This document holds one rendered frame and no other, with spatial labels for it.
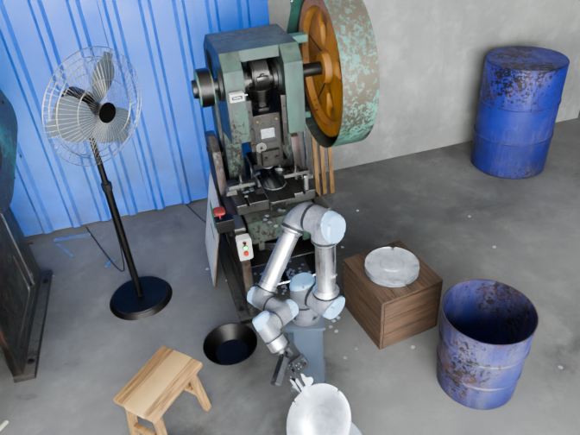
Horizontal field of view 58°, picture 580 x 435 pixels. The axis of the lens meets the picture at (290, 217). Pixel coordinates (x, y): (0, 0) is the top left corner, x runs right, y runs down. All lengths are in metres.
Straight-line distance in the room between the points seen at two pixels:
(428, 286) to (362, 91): 1.08
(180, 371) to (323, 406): 0.73
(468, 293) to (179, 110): 2.34
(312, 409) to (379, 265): 1.04
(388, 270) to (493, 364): 0.71
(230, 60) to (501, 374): 1.89
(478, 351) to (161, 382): 1.41
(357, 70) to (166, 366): 1.61
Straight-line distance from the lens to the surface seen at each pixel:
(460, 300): 2.79
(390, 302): 2.76
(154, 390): 2.53
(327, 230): 2.01
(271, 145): 2.80
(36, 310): 3.66
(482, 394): 2.73
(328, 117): 2.93
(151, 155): 4.03
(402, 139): 4.68
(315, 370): 2.71
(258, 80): 2.63
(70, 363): 3.27
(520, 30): 4.93
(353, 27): 2.48
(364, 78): 2.47
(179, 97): 3.89
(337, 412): 2.22
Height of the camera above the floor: 2.26
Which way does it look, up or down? 35 degrees down
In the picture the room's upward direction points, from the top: 5 degrees counter-clockwise
